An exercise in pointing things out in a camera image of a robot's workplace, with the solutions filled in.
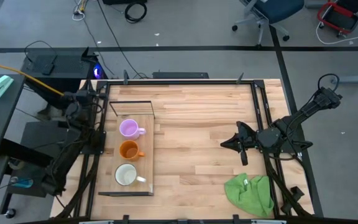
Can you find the pink mug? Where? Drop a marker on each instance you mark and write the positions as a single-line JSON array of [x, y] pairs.
[[129, 128]]

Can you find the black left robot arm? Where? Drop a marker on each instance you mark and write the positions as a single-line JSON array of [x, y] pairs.
[[64, 158]]

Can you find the grey desk foot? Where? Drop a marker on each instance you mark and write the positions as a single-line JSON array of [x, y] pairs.
[[353, 79]]

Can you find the orange mug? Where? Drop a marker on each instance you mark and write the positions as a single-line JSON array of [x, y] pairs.
[[130, 151]]

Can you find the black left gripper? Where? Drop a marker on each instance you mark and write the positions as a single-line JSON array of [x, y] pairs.
[[76, 99]]

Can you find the black power strip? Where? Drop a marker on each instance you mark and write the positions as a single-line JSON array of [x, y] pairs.
[[179, 75]]

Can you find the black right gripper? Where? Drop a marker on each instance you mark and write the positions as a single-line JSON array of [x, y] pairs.
[[249, 140]]

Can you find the black equipment stand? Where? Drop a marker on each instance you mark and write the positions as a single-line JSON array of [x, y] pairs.
[[36, 137]]

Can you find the red-framed black cart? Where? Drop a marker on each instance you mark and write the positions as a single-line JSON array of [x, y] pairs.
[[340, 18]]

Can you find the blue translucent bottle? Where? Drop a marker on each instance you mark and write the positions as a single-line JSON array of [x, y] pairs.
[[22, 182]]

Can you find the black computer tower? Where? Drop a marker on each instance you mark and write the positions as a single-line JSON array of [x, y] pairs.
[[57, 65]]

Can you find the black aluminium rig frame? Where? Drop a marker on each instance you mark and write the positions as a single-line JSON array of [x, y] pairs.
[[179, 82]]

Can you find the blue office chair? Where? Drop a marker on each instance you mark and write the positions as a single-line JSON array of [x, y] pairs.
[[275, 7]]

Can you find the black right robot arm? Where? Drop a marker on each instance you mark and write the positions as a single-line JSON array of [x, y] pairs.
[[309, 107]]

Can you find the mint green stapler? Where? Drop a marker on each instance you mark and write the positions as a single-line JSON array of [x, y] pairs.
[[0, 85]]

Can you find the green cloth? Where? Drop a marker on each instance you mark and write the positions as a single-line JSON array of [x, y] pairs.
[[250, 196]]

